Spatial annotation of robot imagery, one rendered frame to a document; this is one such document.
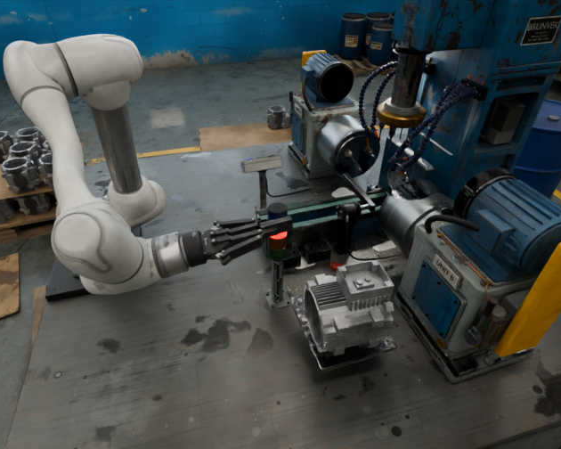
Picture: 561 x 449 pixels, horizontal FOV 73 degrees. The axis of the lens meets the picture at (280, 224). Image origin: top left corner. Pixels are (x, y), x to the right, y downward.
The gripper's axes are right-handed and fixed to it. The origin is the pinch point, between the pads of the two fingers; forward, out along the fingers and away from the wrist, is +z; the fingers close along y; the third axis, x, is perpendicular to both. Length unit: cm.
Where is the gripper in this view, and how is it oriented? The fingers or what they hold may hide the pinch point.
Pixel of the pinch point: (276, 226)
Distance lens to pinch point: 84.1
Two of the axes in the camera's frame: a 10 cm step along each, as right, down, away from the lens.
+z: 9.6, -2.6, 1.0
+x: 1.3, 7.5, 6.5
